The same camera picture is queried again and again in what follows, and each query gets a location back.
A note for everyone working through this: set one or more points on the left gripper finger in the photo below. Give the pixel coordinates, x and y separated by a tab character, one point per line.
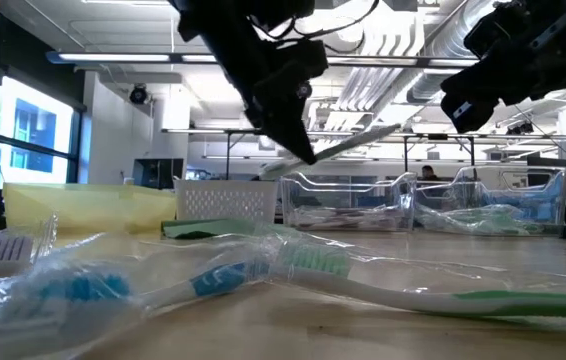
288	140
305	130

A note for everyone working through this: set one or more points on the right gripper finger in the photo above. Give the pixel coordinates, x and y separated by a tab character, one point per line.
468	107

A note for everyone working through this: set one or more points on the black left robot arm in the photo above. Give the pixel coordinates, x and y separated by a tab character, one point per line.
213	10

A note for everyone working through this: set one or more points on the clear plastic bin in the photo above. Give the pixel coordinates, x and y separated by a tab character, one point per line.
488	190
343	192

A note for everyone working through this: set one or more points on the person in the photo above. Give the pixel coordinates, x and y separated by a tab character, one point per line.
429	173

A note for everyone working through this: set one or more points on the white perforated plastic basket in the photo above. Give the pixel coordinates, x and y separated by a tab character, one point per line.
228	200

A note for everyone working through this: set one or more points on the long ceiling light bar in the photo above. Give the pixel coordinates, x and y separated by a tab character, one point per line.
113	57

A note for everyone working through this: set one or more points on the yellow plastic tray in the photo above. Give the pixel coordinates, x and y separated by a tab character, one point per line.
88	205

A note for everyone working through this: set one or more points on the large glass window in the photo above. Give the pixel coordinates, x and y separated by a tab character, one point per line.
33	130

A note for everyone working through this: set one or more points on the blue wrapped toothbrush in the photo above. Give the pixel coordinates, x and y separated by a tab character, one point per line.
88	292

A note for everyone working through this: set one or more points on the black ceiling camera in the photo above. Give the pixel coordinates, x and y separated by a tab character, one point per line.
304	90
138	94

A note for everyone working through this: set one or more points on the black metal rig frame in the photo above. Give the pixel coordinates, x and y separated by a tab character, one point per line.
388	135

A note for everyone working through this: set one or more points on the silver ventilation duct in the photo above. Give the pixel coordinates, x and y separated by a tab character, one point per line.
378	85

